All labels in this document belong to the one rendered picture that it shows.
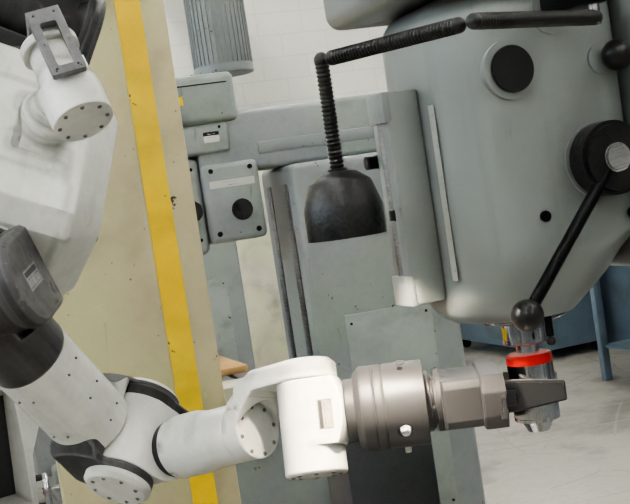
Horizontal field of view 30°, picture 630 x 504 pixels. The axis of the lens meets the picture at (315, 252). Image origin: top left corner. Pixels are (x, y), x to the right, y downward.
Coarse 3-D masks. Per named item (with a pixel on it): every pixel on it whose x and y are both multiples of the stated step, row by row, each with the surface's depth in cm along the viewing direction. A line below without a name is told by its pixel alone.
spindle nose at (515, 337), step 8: (504, 328) 119; (512, 328) 118; (544, 328) 118; (512, 336) 118; (520, 336) 118; (528, 336) 118; (536, 336) 118; (544, 336) 118; (504, 344) 120; (512, 344) 118; (520, 344) 118; (528, 344) 118
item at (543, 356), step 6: (540, 348) 122; (510, 354) 121; (516, 354) 120; (528, 354) 119; (534, 354) 119; (540, 354) 118; (546, 354) 118; (510, 360) 119; (516, 360) 118; (522, 360) 118; (528, 360) 118; (534, 360) 118; (540, 360) 118; (546, 360) 118; (510, 366) 119; (516, 366) 119; (522, 366) 118
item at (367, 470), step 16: (352, 448) 156; (400, 448) 157; (416, 448) 157; (432, 448) 158; (352, 464) 156; (368, 464) 156; (384, 464) 156; (400, 464) 157; (416, 464) 157; (432, 464) 158; (336, 480) 168; (352, 480) 156; (368, 480) 156; (384, 480) 157; (400, 480) 157; (416, 480) 157; (432, 480) 158; (336, 496) 171; (352, 496) 156; (368, 496) 156; (384, 496) 157; (400, 496) 157; (416, 496) 157; (432, 496) 158
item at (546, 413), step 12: (552, 360) 119; (516, 372) 119; (528, 372) 118; (540, 372) 118; (552, 372) 119; (540, 408) 118; (552, 408) 119; (516, 420) 120; (528, 420) 119; (540, 420) 118
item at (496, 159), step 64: (448, 0) 110; (512, 0) 109; (384, 64) 121; (448, 64) 109; (512, 64) 108; (576, 64) 111; (448, 128) 110; (512, 128) 109; (576, 128) 111; (448, 192) 111; (512, 192) 109; (576, 192) 111; (448, 256) 113; (512, 256) 109; (576, 256) 112
